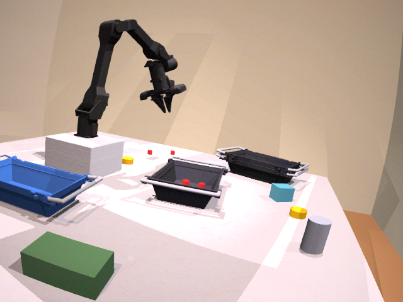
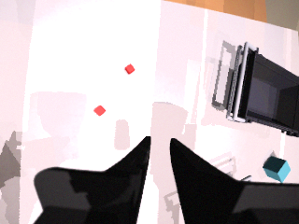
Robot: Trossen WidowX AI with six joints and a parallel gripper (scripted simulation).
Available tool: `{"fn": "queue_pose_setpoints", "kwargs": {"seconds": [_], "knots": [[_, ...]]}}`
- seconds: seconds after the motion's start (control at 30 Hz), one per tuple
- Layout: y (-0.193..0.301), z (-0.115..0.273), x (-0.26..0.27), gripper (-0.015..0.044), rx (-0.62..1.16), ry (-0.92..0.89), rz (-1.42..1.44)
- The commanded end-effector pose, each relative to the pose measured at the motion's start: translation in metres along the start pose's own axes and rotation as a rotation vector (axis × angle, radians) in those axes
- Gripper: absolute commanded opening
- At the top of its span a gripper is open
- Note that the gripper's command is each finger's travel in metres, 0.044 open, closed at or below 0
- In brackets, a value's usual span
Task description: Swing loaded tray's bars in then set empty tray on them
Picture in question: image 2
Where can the light blue block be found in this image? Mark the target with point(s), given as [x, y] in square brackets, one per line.
[277, 168]

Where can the small red block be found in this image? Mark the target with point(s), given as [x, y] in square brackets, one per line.
[129, 68]
[99, 110]

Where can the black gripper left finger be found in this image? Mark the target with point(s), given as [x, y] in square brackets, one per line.
[118, 189]

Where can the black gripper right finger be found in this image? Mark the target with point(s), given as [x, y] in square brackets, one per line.
[208, 195]

